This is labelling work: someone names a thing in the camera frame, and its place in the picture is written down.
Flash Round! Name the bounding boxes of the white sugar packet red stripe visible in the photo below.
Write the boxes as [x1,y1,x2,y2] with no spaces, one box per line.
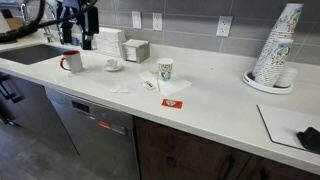
[143,81,156,91]

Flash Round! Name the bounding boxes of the tall stack of paper cups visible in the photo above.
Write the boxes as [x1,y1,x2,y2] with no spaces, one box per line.
[252,3,303,75]

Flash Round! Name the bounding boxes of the stainless steel dishwasher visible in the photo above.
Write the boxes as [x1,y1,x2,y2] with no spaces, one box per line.
[45,88,140,180]

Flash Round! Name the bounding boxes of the small white saucer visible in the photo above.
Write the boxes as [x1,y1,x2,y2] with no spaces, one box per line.
[104,64,124,72]

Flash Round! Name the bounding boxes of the white round tray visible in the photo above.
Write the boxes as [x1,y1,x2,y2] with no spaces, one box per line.
[242,71,294,95]

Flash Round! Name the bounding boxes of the short stack of paper cups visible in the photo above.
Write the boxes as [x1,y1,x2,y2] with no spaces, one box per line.
[254,38,293,87]

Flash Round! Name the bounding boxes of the white outlet left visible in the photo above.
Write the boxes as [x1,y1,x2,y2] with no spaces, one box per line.
[153,13,163,31]

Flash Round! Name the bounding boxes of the dark wood cabinet door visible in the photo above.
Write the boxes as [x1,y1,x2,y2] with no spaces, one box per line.
[135,117,250,180]

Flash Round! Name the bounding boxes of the white outlet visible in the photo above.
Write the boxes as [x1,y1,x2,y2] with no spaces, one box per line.
[153,13,163,31]
[216,16,233,37]

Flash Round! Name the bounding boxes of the stack of white paper towels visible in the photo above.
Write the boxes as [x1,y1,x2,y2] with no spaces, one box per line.
[95,28,126,58]

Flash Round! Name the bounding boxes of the white cutting mat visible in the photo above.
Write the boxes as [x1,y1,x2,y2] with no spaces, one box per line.
[257,104,320,151]

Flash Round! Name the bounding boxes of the white light switch plate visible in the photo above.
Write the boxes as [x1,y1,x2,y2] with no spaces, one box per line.
[132,11,142,29]

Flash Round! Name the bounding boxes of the metal napkin holder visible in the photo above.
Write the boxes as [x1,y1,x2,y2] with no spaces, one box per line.
[123,39,150,63]

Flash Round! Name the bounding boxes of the white outlet right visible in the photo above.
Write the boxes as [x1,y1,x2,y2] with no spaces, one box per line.
[216,16,233,37]

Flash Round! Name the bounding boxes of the small white espresso cup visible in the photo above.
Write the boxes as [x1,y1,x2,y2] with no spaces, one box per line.
[107,59,118,69]

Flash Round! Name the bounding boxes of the white napkin on counter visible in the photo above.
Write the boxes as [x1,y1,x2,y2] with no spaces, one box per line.
[139,71,191,96]

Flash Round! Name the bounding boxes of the black object on mat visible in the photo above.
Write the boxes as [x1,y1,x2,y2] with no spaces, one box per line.
[297,127,320,154]

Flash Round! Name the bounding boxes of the white coffee stirrer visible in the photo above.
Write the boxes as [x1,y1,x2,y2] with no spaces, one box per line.
[156,78,161,92]

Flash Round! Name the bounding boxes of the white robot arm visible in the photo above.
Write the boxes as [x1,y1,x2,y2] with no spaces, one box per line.
[55,0,99,50]

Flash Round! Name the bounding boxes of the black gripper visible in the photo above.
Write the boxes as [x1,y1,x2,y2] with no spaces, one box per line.
[82,7,99,50]

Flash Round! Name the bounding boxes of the clear plastic wrapper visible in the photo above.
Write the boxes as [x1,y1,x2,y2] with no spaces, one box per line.
[110,80,138,94]

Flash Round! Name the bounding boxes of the white mug red handle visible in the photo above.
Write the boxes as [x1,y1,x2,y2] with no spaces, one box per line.
[60,50,84,73]

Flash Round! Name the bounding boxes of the stack of white lids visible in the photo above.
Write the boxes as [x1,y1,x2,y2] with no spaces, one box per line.
[275,67,298,87]

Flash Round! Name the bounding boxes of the patterned paper coffee cup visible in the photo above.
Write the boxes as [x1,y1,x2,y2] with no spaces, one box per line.
[157,58,173,81]

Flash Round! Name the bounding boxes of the wooden cutting board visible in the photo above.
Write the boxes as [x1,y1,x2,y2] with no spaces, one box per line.
[6,18,23,30]

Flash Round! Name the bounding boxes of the steel sink basin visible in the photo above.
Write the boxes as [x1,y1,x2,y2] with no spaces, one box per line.
[0,44,66,65]

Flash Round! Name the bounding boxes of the chrome faucet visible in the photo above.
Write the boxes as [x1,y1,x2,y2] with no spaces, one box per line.
[20,0,63,42]

